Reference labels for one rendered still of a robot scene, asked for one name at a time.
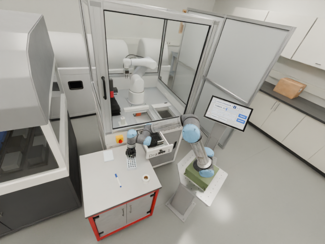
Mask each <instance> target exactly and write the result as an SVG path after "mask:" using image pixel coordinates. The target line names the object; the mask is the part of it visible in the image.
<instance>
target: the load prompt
mask: <svg viewBox="0 0 325 244"><path fill-rule="evenodd" d="M216 103H217V104H220V105H223V106H226V107H229V108H232V109H235V110H238V111H239V109H240V107H239V106H236V105H233V104H230V103H227V102H224V101H221V100H219V99H216Z"/></svg>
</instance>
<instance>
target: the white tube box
mask: <svg viewBox="0 0 325 244"><path fill-rule="evenodd" d="M127 169H128V170H135V169H137V166H136V159H135V157H134V160H133V159H132V160H131V162H130V160H128V159H127Z"/></svg>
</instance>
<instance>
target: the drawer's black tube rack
mask: <svg viewBox="0 0 325 244"><path fill-rule="evenodd" d="M150 137H151V143H154V142H155V143H156V142H158V141H160V140H163V139H162V137H161V136H160V134H159V133H158V132H156V133H152V134H151V135H150ZM162 144H163V143H160V144H153V145H149V146H147V147H148V148H150V147H154V146H157V145H162Z"/></svg>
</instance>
